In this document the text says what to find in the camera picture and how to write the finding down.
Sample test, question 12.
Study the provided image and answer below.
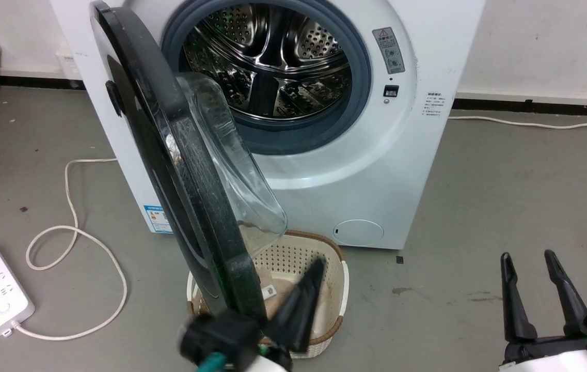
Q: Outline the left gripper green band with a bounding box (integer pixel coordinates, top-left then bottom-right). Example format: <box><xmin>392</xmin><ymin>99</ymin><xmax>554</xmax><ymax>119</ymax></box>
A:
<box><xmin>179</xmin><ymin>258</ymin><xmax>325</xmax><ymax>372</ymax></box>

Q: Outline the black round washer door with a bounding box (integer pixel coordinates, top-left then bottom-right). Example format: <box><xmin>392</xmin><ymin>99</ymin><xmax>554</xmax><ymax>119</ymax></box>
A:
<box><xmin>89</xmin><ymin>0</ymin><xmax>289</xmax><ymax>323</ymax></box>

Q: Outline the white front-load washing machine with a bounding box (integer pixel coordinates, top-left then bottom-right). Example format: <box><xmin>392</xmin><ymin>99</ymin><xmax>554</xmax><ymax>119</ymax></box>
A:
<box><xmin>50</xmin><ymin>0</ymin><xmax>486</xmax><ymax>251</ymax></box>

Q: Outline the grey rubber door gasket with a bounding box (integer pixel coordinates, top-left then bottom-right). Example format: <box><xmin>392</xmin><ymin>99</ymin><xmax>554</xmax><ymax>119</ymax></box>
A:
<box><xmin>162</xmin><ymin>0</ymin><xmax>373</xmax><ymax>156</ymax></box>

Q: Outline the cream perforated laundry basket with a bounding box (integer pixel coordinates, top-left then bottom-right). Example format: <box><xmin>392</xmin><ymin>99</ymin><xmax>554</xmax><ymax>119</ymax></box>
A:
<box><xmin>186</xmin><ymin>230</ymin><xmax>350</xmax><ymax>360</ymax></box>

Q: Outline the round white filter cover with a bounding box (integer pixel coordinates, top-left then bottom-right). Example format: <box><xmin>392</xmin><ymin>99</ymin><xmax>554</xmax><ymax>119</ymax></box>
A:
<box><xmin>334</xmin><ymin>220</ymin><xmax>384</xmax><ymax>246</ymax></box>

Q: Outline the blue energy label sticker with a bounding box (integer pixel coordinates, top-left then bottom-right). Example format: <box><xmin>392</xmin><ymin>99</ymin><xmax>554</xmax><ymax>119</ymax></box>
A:
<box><xmin>145</xmin><ymin>205</ymin><xmax>174</xmax><ymax>234</ymax></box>

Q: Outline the steel washer drum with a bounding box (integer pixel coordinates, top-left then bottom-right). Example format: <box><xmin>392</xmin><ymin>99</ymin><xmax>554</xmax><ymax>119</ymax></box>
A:
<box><xmin>182</xmin><ymin>3</ymin><xmax>353</xmax><ymax>122</ymax></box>

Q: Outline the grey warning sticker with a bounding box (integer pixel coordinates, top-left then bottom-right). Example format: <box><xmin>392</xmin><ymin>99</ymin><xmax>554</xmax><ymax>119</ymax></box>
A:
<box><xmin>372</xmin><ymin>27</ymin><xmax>406</xmax><ymax>74</ymax></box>

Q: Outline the thin white floor cable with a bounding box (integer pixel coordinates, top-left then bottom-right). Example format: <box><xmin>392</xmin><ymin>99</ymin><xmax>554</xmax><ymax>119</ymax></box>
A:
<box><xmin>448</xmin><ymin>116</ymin><xmax>587</xmax><ymax>130</ymax></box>

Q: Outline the white power strip cable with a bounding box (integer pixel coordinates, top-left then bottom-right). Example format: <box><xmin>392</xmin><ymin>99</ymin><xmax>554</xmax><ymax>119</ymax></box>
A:
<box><xmin>12</xmin><ymin>158</ymin><xmax>129</xmax><ymax>342</ymax></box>

